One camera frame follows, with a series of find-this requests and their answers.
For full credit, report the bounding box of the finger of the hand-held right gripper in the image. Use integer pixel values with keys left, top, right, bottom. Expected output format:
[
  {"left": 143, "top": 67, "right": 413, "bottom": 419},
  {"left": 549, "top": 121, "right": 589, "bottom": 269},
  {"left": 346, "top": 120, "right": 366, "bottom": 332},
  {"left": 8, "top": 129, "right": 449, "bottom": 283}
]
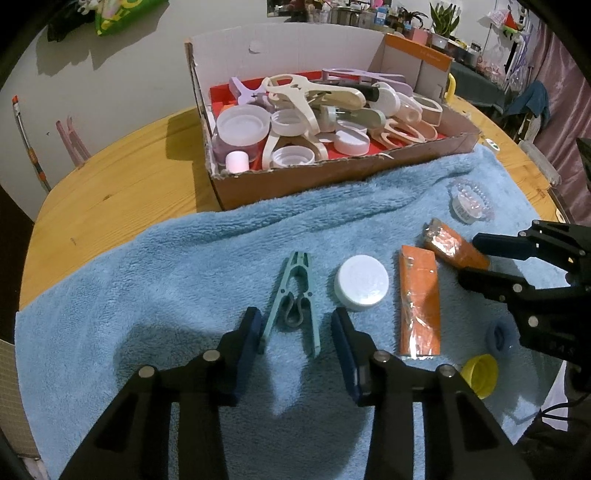
[
  {"left": 457, "top": 267, "right": 573, "bottom": 319},
  {"left": 472, "top": 220, "right": 591, "bottom": 271}
]

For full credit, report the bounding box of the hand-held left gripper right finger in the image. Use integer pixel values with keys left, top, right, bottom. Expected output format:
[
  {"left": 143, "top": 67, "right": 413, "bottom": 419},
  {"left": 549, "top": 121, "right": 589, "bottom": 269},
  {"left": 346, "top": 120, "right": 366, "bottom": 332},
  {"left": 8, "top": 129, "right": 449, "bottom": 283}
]
[{"left": 331, "top": 307, "right": 534, "bottom": 480}]

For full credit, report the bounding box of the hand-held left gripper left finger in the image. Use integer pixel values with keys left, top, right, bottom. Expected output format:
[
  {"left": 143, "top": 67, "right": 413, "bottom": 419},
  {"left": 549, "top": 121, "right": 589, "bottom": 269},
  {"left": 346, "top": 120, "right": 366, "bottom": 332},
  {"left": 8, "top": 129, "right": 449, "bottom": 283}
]
[{"left": 58, "top": 306, "right": 263, "bottom": 480}]

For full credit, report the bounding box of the orange packet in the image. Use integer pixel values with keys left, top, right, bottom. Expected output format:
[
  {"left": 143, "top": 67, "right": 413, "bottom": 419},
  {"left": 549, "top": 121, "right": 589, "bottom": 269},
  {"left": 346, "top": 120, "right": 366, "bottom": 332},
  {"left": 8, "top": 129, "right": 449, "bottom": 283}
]
[
  {"left": 398, "top": 244, "right": 443, "bottom": 360},
  {"left": 422, "top": 218, "right": 491, "bottom": 271}
]

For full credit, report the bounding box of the green plastic clothespin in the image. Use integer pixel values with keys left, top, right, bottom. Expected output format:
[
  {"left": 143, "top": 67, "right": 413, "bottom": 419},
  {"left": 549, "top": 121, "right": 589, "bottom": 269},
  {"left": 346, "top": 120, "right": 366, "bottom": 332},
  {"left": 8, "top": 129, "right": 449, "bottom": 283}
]
[{"left": 259, "top": 251, "right": 321, "bottom": 358}]

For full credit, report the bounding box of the cardboard box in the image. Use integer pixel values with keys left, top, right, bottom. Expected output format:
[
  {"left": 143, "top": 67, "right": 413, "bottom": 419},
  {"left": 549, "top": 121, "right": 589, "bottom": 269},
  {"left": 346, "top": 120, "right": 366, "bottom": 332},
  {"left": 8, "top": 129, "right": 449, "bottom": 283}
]
[{"left": 185, "top": 22, "right": 482, "bottom": 210}]

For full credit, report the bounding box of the lilac plastic clamp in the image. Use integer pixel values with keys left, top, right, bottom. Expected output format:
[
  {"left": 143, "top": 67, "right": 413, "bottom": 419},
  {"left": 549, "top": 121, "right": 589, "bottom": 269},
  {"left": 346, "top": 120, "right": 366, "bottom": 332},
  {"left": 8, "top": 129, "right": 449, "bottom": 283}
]
[
  {"left": 322, "top": 67, "right": 409, "bottom": 86},
  {"left": 228, "top": 76, "right": 271, "bottom": 106}
]

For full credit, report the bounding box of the pile of cream plastic clamps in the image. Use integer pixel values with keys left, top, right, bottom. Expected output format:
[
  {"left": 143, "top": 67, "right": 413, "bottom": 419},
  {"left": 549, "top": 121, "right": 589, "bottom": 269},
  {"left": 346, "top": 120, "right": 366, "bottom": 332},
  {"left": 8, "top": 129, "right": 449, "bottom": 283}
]
[{"left": 261, "top": 73, "right": 445, "bottom": 169}]

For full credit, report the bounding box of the clear ridged lid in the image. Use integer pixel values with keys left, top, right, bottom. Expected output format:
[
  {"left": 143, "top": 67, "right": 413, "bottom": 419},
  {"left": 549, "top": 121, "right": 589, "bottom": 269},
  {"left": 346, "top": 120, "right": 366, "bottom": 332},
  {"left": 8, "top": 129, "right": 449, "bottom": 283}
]
[{"left": 447, "top": 178, "right": 495, "bottom": 224}]

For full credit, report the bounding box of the white plastic lid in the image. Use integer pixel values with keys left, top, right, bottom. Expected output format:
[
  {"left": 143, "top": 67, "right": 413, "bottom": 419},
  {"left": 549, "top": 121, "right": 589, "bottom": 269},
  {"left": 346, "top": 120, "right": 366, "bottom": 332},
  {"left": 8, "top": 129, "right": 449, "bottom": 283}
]
[{"left": 334, "top": 255, "right": 390, "bottom": 311}]

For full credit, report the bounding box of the yellow bottle cap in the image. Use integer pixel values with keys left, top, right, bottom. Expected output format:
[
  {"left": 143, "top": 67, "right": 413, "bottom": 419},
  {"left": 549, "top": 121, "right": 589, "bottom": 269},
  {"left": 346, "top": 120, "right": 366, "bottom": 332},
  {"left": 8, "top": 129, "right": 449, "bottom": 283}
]
[{"left": 461, "top": 354, "right": 500, "bottom": 400}]

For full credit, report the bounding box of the blue fleece towel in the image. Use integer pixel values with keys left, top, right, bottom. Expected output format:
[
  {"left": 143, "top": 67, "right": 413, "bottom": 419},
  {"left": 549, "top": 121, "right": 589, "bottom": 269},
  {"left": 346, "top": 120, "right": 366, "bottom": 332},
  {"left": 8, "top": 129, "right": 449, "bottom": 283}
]
[{"left": 14, "top": 147, "right": 568, "bottom": 480}]

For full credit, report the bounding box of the pink curtain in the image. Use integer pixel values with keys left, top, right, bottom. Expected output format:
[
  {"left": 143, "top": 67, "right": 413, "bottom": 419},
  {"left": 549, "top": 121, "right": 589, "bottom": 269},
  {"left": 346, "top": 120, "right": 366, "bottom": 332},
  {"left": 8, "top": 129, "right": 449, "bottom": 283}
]
[{"left": 519, "top": 23, "right": 591, "bottom": 227}]

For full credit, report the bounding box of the blue hanging cloth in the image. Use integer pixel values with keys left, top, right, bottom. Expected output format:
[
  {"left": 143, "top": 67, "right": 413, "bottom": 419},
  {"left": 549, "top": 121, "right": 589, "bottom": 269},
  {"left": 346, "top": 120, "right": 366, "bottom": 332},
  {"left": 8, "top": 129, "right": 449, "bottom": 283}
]
[{"left": 508, "top": 80, "right": 550, "bottom": 123}]

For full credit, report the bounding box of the dark green tablecloth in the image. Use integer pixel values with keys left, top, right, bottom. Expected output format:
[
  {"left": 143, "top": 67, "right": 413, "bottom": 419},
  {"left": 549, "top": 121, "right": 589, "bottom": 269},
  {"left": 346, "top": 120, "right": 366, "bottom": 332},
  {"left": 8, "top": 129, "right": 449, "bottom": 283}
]
[{"left": 450, "top": 60, "right": 522, "bottom": 116}]

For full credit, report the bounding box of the white flat bottle cap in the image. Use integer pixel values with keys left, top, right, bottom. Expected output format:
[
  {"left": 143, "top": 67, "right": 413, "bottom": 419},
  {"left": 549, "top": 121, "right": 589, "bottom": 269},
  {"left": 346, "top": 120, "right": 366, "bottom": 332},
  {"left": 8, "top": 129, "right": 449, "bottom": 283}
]
[{"left": 333, "top": 128, "right": 371, "bottom": 155}]

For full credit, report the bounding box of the white round disc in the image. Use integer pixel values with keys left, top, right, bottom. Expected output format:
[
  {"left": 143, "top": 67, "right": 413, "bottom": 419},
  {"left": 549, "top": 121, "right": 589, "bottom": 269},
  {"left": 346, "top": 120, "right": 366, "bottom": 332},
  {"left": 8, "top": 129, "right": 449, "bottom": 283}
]
[{"left": 369, "top": 82, "right": 402, "bottom": 116}]

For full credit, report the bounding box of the small pink cap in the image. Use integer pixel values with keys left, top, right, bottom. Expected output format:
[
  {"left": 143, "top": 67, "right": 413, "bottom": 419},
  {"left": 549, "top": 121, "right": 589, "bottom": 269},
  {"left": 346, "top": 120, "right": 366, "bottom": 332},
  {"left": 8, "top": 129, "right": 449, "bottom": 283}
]
[{"left": 225, "top": 151, "right": 250, "bottom": 174}]

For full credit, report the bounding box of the white ribbed bottle cap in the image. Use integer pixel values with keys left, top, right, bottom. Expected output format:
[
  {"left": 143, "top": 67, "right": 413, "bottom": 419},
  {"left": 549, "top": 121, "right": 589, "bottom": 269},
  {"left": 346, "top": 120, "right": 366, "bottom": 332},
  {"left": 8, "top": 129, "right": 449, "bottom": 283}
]
[
  {"left": 271, "top": 145, "right": 315, "bottom": 169},
  {"left": 270, "top": 110, "right": 308, "bottom": 138}
]

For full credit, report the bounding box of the clear plastic jar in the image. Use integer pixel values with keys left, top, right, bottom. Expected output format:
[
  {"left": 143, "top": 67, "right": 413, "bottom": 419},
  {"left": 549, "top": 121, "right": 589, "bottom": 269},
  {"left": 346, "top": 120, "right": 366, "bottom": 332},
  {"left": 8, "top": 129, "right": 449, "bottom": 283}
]
[{"left": 211, "top": 105, "right": 272, "bottom": 160}]

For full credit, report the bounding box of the potted green plant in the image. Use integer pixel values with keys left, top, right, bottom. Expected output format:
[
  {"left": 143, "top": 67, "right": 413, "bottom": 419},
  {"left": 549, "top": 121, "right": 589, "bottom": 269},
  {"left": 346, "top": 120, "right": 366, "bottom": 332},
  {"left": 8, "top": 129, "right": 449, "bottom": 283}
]
[{"left": 429, "top": 1, "right": 462, "bottom": 38}]

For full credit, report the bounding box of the beige woven chair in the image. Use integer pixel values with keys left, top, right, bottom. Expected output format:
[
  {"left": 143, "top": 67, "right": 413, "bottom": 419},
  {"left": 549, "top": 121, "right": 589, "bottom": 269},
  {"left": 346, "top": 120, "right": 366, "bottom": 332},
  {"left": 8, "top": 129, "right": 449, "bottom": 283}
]
[{"left": 0, "top": 339, "right": 42, "bottom": 462}]

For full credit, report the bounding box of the pink plastic object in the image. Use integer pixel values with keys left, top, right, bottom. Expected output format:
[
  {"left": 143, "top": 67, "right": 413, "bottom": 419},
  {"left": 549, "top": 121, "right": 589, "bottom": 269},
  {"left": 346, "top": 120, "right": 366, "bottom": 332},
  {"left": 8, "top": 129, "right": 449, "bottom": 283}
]
[{"left": 55, "top": 116, "right": 90, "bottom": 164}]

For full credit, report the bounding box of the metal pot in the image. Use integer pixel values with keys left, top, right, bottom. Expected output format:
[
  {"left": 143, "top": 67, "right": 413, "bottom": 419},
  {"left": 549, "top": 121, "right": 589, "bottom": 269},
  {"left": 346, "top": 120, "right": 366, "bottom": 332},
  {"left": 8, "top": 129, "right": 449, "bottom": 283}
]
[{"left": 335, "top": 6, "right": 365, "bottom": 26}]

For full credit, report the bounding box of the broom stick with orange bands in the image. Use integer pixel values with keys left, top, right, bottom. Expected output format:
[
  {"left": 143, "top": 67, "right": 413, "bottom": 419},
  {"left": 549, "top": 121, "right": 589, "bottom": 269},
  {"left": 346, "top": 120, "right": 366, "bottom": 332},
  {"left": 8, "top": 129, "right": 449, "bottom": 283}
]
[{"left": 11, "top": 95, "right": 52, "bottom": 192}]

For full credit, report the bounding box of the green printed bag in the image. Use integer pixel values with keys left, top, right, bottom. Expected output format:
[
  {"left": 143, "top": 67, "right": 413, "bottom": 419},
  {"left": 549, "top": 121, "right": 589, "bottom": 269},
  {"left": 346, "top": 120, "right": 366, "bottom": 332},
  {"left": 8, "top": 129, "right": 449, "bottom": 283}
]
[{"left": 95, "top": 0, "right": 169, "bottom": 37}]

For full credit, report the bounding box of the black cable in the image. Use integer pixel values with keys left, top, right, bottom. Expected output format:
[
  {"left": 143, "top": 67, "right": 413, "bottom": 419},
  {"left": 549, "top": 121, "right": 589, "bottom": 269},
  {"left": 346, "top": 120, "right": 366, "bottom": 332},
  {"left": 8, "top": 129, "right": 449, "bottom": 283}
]
[{"left": 538, "top": 399, "right": 591, "bottom": 423}]

